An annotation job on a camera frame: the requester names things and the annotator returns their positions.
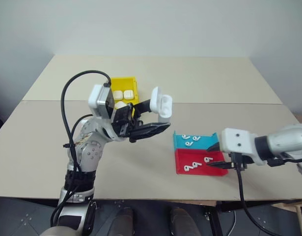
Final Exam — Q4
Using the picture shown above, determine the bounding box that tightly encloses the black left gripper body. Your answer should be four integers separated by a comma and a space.
111, 103, 144, 143

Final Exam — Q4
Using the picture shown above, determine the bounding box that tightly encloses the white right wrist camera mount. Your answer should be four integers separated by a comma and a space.
220, 127, 267, 166

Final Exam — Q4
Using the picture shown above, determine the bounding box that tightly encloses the teal plastic tray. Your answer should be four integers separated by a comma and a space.
172, 130, 220, 151

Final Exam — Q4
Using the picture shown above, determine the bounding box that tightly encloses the dark rounded foot shape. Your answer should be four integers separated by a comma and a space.
170, 207, 201, 236
114, 207, 135, 236

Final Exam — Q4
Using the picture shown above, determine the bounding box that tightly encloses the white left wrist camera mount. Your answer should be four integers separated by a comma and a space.
88, 84, 116, 119

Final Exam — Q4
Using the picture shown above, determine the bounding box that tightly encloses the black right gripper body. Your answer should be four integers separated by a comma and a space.
228, 152, 255, 171

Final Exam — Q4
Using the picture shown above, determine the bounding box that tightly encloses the light wooden frame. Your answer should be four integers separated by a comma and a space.
272, 199, 302, 236

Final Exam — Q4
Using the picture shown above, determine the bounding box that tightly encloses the black table leg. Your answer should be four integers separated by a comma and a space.
202, 201, 236, 236

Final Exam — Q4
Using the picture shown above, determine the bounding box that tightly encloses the red plastic tray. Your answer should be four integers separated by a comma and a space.
174, 148, 229, 177

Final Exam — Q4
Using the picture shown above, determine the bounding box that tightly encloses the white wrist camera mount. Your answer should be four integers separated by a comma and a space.
88, 84, 116, 119
220, 127, 267, 166

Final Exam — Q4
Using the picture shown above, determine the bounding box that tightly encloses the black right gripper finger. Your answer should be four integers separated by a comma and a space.
206, 160, 234, 170
205, 141, 223, 152

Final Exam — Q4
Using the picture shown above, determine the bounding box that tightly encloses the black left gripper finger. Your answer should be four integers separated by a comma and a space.
128, 122, 171, 144
134, 98, 153, 116

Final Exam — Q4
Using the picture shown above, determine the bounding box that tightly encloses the yellow plastic bin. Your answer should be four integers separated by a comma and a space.
108, 76, 141, 106

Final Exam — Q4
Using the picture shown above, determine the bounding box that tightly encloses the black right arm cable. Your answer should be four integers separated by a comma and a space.
266, 157, 302, 168
235, 168, 275, 236

